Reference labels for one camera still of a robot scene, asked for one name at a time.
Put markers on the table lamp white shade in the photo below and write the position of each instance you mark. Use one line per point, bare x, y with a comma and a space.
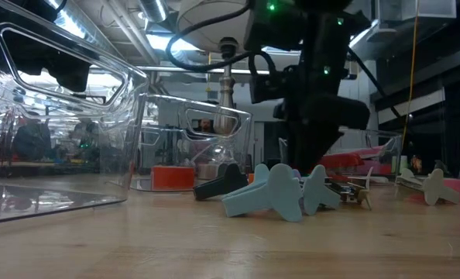
210, 27

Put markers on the person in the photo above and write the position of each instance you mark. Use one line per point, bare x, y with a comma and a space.
205, 125

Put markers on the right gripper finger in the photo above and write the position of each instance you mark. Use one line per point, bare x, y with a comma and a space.
300, 149
318, 145

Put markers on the pale green cup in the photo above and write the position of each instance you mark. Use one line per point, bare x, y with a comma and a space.
399, 164

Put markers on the black staple remover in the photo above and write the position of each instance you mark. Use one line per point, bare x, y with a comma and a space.
222, 184

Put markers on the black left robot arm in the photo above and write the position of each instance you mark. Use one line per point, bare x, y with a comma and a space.
25, 54

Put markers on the teal staple remover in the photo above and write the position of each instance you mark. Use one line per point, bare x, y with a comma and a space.
317, 191
280, 193

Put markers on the pink tape roll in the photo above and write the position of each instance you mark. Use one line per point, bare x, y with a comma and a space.
456, 185

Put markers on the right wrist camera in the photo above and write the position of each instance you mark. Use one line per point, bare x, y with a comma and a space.
265, 87

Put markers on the ceiling tube light fixture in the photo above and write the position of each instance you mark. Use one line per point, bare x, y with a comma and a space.
176, 69

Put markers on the clear plastic bin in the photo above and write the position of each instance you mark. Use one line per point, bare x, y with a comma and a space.
245, 128
131, 116
396, 151

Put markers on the red toy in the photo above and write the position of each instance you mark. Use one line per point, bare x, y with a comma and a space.
369, 167

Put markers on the lavender staple remover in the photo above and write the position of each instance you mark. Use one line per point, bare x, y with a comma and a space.
296, 175

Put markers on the grey wall vent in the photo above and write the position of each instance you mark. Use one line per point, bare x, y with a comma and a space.
212, 95

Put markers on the silver ventilation duct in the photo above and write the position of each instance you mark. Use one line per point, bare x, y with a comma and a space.
154, 9

